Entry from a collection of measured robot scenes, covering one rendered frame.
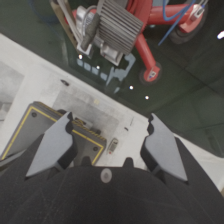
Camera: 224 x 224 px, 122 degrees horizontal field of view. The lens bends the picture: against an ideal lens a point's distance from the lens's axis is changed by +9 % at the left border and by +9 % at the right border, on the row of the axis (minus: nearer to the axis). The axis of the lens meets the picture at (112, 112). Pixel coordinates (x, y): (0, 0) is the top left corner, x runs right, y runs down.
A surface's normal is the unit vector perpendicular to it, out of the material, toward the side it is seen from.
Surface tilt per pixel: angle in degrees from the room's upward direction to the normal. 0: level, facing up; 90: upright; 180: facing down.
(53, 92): 0
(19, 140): 0
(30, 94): 10
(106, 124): 0
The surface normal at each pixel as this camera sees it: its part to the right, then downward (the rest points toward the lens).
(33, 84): -0.10, 0.00
